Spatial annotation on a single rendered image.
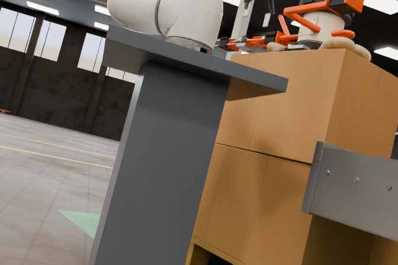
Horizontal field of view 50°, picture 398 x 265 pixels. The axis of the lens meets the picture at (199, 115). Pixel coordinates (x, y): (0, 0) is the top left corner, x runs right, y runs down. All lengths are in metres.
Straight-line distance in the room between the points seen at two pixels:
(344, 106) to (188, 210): 0.64
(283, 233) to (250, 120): 0.46
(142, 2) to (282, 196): 0.80
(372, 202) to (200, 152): 0.47
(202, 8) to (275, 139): 0.56
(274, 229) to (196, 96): 0.57
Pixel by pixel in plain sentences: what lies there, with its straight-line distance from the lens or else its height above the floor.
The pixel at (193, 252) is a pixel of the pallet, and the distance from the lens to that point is 1.86.
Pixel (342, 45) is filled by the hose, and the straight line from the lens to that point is 1.68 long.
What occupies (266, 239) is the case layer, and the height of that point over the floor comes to 0.26.
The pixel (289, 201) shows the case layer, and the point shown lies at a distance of 1.52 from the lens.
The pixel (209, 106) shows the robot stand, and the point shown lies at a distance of 1.26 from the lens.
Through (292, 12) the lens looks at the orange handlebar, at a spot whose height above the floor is 1.06.
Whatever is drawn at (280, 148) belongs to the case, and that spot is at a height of 0.58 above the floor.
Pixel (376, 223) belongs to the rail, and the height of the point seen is 0.43.
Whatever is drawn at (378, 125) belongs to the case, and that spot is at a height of 0.74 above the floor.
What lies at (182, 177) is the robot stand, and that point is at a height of 0.41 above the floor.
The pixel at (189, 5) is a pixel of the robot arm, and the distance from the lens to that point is 1.35.
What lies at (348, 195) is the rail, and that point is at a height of 0.48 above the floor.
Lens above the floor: 0.50
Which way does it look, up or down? 4 degrees up
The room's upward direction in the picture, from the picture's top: 14 degrees clockwise
